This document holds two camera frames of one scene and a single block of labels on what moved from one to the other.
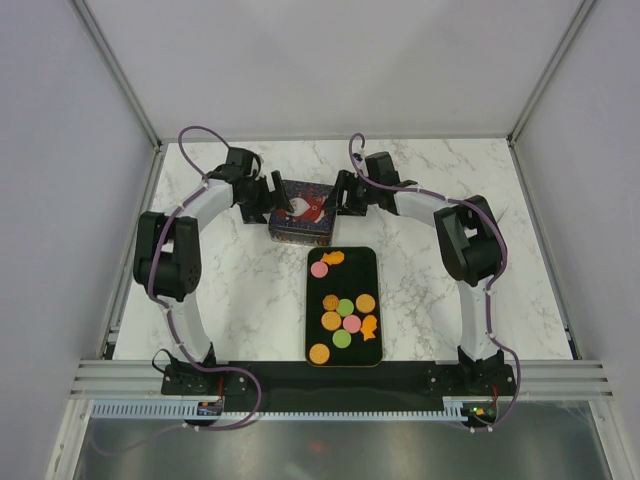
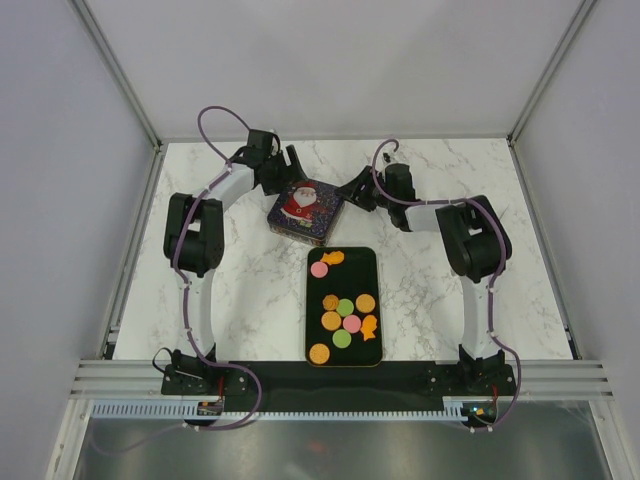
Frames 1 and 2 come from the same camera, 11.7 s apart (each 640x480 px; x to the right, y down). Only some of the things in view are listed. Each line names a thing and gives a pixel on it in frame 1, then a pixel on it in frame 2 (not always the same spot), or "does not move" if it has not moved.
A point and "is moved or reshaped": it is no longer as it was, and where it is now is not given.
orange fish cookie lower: [369, 326] does not move
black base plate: [295, 383] does not move
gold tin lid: [308, 201] does not move
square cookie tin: [309, 235] is moved or reshaped
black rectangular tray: [343, 311] does not move
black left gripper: [255, 215] → [284, 184]
